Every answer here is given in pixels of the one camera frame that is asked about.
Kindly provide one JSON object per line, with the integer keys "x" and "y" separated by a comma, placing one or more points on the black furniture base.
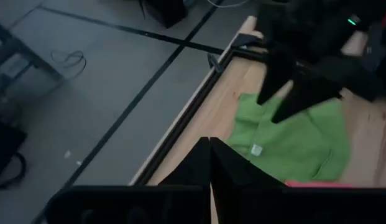
{"x": 164, "y": 12}

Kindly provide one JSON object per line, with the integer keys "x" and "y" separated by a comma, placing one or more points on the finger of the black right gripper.
{"x": 276, "y": 81}
{"x": 307, "y": 96}

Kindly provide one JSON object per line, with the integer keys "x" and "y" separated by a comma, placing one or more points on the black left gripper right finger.
{"x": 289, "y": 207}

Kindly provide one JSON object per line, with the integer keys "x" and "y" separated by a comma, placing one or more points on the pink microfiber towel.
{"x": 317, "y": 184}

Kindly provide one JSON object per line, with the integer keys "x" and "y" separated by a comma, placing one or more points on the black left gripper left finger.
{"x": 133, "y": 205}

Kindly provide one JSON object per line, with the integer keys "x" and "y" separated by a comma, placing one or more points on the black box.
{"x": 6, "y": 146}

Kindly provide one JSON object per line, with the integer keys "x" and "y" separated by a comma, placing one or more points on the dark metal floor stand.
{"x": 12, "y": 46}

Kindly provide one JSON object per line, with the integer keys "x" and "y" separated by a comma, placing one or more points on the green microfiber towel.
{"x": 289, "y": 149}

